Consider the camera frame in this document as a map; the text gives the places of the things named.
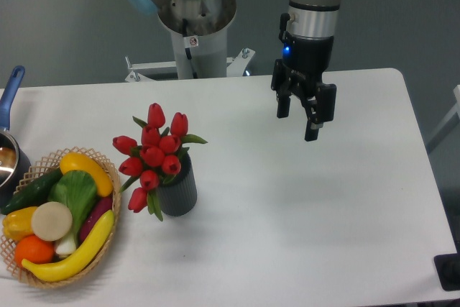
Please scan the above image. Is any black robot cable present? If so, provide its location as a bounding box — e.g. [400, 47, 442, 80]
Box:
[180, 18, 198, 80]

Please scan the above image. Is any orange fruit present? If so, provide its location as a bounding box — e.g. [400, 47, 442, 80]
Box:
[14, 235, 55, 268]

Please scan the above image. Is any red tulip bouquet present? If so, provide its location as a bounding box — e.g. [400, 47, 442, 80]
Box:
[112, 103, 207, 221]

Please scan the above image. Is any woven wicker basket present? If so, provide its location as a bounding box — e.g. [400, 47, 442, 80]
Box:
[1, 147, 121, 289]

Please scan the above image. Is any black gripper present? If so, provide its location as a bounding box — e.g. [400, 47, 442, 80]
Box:
[271, 12, 337, 142]

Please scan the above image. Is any white furniture at right edge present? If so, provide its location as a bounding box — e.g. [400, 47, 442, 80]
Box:
[425, 85, 459, 155]

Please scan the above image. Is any blue handled saucepan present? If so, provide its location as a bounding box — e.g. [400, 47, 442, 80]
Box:
[1, 65, 31, 207]

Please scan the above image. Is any yellow squash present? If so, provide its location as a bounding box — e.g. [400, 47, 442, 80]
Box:
[59, 152, 113, 197]

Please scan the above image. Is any green cucumber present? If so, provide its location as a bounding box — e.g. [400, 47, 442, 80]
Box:
[1, 169, 63, 215]

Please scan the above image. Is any purple sweet potato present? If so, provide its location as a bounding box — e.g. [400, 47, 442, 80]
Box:
[78, 196, 113, 243]

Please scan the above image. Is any beige round slice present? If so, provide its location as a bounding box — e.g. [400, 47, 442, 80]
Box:
[31, 201, 73, 242]

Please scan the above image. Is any black device at table edge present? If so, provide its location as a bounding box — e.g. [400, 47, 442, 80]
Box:
[433, 253, 459, 291]

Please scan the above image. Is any yellow bell pepper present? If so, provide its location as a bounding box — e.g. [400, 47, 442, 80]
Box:
[2, 206, 37, 242]

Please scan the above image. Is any yellow banana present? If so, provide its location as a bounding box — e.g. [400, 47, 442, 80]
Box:
[22, 210, 115, 283]

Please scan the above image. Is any green bok choy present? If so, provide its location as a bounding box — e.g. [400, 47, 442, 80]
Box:
[47, 170, 98, 258]

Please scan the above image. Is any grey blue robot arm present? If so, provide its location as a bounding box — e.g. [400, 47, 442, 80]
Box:
[128, 0, 341, 142]

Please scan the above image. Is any dark grey ribbed vase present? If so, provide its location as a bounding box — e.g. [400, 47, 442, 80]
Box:
[157, 154, 198, 216]

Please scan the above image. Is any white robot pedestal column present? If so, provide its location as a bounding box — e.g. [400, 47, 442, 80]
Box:
[158, 0, 236, 79]

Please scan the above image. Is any white metal base frame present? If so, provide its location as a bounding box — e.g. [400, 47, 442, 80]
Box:
[124, 47, 256, 83]

